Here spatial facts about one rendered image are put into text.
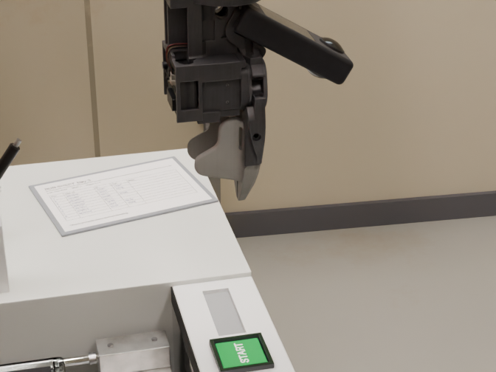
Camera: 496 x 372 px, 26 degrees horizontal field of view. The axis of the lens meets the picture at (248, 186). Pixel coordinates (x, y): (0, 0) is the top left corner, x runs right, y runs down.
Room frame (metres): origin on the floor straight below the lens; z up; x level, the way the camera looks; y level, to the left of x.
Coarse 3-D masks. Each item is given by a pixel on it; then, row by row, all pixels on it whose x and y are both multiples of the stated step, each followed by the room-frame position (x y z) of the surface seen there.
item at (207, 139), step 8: (240, 112) 0.91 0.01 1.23; (208, 128) 0.91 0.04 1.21; (216, 128) 0.91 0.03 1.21; (200, 136) 0.91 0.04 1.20; (208, 136) 0.91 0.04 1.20; (216, 136) 0.91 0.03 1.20; (192, 144) 0.91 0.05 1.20; (200, 144) 0.91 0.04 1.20; (208, 144) 0.91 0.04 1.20; (192, 152) 0.91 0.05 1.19; (200, 152) 0.91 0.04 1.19
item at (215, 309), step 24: (192, 288) 1.03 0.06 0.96; (216, 288) 1.03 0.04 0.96; (240, 288) 1.03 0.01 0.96; (192, 312) 0.98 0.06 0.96; (216, 312) 0.99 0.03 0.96; (240, 312) 0.98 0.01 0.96; (264, 312) 0.98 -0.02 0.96; (192, 336) 0.94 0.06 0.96; (216, 336) 0.94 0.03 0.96; (264, 336) 0.94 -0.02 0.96; (288, 360) 0.90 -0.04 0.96
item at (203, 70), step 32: (192, 0) 0.87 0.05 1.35; (224, 0) 0.86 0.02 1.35; (256, 0) 0.88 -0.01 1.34; (192, 32) 0.87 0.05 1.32; (224, 32) 0.89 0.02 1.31; (192, 64) 0.86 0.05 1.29; (224, 64) 0.86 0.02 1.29; (256, 64) 0.88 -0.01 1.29; (192, 96) 0.86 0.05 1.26; (224, 96) 0.87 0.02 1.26
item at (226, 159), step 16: (224, 128) 0.88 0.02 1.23; (240, 128) 0.89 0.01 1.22; (224, 144) 0.88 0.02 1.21; (240, 144) 0.89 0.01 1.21; (208, 160) 0.87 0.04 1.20; (224, 160) 0.88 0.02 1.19; (240, 160) 0.88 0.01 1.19; (224, 176) 0.88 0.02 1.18; (240, 176) 0.88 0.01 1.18; (256, 176) 0.88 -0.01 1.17; (240, 192) 0.89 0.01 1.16
